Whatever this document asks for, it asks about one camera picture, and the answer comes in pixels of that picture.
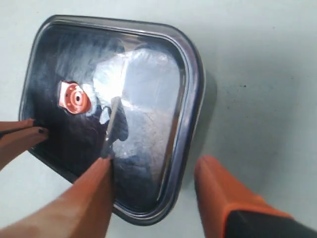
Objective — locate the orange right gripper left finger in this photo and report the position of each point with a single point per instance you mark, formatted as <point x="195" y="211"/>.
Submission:
<point x="83" y="211"/>

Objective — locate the dark transparent lunch box lid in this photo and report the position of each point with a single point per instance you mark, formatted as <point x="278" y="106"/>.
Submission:
<point x="126" y="90"/>

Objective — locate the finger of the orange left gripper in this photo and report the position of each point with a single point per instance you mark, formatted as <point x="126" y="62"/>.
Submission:
<point x="15" y="143"/>
<point x="8" y="127"/>

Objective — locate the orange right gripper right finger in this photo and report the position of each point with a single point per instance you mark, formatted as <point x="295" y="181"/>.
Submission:
<point x="228" y="209"/>

